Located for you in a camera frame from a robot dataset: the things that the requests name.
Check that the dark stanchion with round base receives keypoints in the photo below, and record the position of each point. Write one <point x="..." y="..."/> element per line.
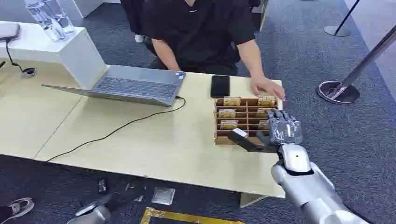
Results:
<point x="337" y="31"/>

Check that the black smartphone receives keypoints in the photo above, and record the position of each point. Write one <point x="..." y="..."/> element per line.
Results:
<point x="220" y="86"/>

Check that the grey flat device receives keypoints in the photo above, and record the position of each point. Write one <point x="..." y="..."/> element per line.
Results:
<point x="8" y="31"/>

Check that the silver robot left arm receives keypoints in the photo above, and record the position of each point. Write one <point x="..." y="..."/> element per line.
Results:
<point x="92" y="214"/>

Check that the silver square plate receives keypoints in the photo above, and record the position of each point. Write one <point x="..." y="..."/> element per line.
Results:
<point x="163" y="195"/>

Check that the person's left hand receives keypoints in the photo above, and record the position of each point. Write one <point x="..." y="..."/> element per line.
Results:
<point x="267" y="88"/>

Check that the white pedestal box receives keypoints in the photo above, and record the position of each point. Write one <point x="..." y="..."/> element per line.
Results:
<point x="62" y="46"/>

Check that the white shoe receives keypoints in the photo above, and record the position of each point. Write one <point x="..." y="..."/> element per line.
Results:
<point x="139" y="38"/>

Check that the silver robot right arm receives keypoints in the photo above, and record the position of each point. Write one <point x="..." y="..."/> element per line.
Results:
<point x="309" y="188"/>

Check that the yellow tape frame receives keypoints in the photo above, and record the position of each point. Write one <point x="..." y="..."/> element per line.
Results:
<point x="185" y="217"/>

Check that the white cabinet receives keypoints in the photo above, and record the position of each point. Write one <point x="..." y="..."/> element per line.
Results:
<point x="82" y="6"/>

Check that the grey laptop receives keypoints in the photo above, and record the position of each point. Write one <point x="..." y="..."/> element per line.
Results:
<point x="136" y="86"/>

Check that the person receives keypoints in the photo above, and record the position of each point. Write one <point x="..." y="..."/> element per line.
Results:
<point x="201" y="31"/>

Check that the chrome stanchion with round base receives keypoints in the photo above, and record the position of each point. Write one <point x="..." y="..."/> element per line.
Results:
<point x="338" y="92"/>

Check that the small black floor item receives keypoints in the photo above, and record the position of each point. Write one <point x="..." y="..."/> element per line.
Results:
<point x="102" y="186"/>

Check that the wooden card box with compartments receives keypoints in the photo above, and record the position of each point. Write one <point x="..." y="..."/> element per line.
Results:
<point x="246" y="119"/>

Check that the pale desk leg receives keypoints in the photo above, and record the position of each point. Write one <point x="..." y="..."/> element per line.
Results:
<point x="252" y="199"/>

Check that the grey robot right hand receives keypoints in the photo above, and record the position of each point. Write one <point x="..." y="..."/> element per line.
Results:
<point x="284" y="131"/>

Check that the yellow printed card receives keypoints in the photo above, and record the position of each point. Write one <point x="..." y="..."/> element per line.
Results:
<point x="227" y="113"/>
<point x="267" y="100"/>
<point x="263" y="125"/>
<point x="232" y="101"/>
<point x="229" y="124"/>

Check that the clear plastic water bottle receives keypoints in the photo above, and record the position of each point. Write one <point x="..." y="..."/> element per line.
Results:
<point x="46" y="20"/>
<point x="63" y="17"/>

